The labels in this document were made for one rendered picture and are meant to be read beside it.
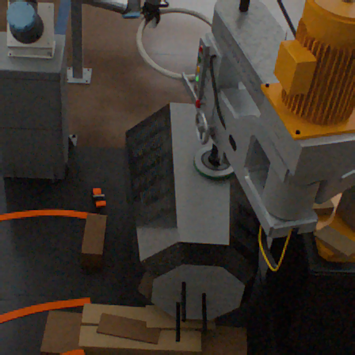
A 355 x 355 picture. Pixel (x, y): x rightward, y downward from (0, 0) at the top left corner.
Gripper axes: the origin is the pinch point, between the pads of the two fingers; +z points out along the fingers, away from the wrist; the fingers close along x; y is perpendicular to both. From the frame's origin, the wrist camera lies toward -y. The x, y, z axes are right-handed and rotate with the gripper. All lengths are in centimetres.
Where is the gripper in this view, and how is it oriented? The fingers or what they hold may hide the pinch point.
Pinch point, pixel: (151, 23)
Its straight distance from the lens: 359.9
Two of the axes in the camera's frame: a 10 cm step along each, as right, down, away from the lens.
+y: -7.1, 5.5, -4.4
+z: -1.8, 4.7, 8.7
